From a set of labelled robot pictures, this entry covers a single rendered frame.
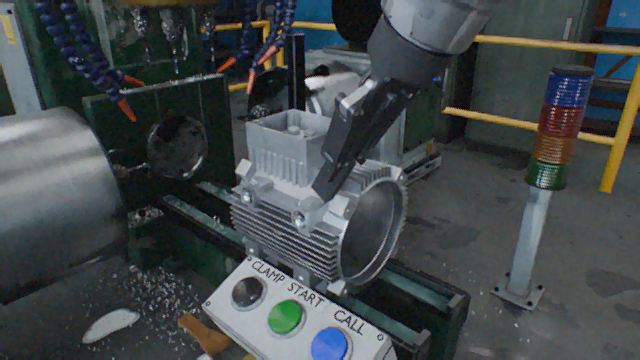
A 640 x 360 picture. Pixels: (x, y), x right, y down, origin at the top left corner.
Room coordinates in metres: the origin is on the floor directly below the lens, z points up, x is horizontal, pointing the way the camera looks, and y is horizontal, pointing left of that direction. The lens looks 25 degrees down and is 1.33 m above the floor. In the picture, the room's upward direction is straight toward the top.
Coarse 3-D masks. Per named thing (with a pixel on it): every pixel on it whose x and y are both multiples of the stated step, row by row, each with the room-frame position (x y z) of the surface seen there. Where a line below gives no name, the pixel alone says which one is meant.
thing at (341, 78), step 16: (320, 64) 0.99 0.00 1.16; (336, 64) 1.01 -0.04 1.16; (256, 80) 0.98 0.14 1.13; (272, 80) 0.94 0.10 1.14; (320, 80) 0.92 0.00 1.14; (336, 80) 0.94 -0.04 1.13; (352, 80) 0.98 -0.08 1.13; (256, 96) 0.98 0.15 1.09; (272, 96) 0.94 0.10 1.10; (320, 96) 0.88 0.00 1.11; (256, 112) 0.93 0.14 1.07; (272, 112) 0.94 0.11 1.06; (320, 112) 0.86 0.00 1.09
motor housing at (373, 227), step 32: (288, 192) 0.52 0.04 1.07; (352, 192) 0.48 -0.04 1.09; (384, 192) 0.57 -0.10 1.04; (256, 224) 0.52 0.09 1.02; (288, 224) 0.49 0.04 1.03; (320, 224) 0.46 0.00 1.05; (352, 224) 0.60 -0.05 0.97; (384, 224) 0.57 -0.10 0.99; (288, 256) 0.49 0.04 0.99; (320, 256) 0.44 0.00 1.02; (352, 256) 0.55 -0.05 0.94; (384, 256) 0.54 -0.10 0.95; (352, 288) 0.48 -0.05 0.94
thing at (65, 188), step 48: (0, 144) 0.49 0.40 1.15; (48, 144) 0.52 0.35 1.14; (96, 144) 0.55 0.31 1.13; (0, 192) 0.44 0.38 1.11; (48, 192) 0.47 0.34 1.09; (96, 192) 0.51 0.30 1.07; (0, 240) 0.42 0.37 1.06; (48, 240) 0.45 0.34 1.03; (96, 240) 0.50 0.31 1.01; (0, 288) 0.41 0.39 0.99
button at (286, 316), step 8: (280, 304) 0.29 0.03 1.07; (288, 304) 0.29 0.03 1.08; (296, 304) 0.29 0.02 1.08; (272, 312) 0.28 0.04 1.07; (280, 312) 0.28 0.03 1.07; (288, 312) 0.28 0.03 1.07; (296, 312) 0.28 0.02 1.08; (272, 320) 0.28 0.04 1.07; (280, 320) 0.27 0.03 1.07; (288, 320) 0.27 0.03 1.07; (296, 320) 0.27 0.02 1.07; (272, 328) 0.27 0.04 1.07; (280, 328) 0.27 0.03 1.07; (288, 328) 0.27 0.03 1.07
